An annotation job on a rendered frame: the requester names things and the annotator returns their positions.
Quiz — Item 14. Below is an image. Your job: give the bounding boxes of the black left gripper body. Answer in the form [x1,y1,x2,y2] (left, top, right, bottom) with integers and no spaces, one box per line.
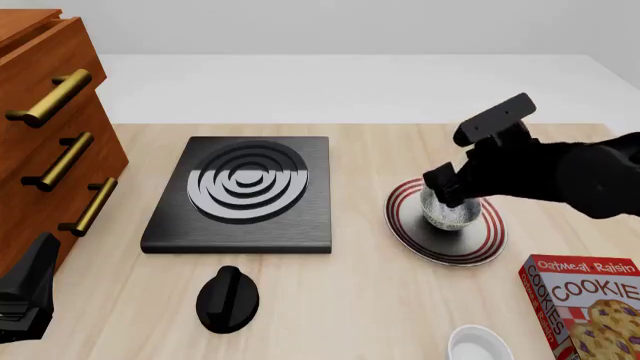
[0,288,55,345]

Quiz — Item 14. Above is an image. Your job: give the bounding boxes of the oatmeal raisin cookies box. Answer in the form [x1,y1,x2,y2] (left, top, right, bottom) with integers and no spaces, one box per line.
[517,253,640,360]

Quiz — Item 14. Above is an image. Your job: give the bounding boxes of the white ramekin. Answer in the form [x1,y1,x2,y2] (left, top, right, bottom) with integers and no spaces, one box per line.
[447,324,517,360]

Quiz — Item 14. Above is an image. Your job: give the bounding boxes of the wooden drawer with brass handle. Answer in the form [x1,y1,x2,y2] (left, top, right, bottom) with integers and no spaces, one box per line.
[0,16,108,131]
[0,80,130,211]
[0,160,130,277]

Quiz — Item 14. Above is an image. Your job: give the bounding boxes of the wooden cabinet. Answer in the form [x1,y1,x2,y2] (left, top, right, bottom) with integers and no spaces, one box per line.
[0,9,130,277]

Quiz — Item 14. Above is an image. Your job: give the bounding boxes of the round black stove knob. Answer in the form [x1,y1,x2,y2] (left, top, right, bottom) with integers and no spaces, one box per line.
[195,264,261,335]

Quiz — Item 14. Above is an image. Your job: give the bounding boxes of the flat black stove plate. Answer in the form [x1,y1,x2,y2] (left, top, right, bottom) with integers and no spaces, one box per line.
[140,135,334,255]

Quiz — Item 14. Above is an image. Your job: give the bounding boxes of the plate with red rings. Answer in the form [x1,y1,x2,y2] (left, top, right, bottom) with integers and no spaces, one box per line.
[383,177,509,268]

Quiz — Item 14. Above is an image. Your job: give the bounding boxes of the brass drawer handle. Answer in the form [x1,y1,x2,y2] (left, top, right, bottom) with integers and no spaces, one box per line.
[57,177,120,238]
[5,68,94,129]
[20,131,96,193]

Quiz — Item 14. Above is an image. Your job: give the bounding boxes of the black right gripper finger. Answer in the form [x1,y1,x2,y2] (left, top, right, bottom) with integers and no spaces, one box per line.
[422,161,469,210]

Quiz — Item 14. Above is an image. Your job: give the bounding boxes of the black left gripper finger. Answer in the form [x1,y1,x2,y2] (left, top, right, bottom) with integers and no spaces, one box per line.
[0,231,62,301]

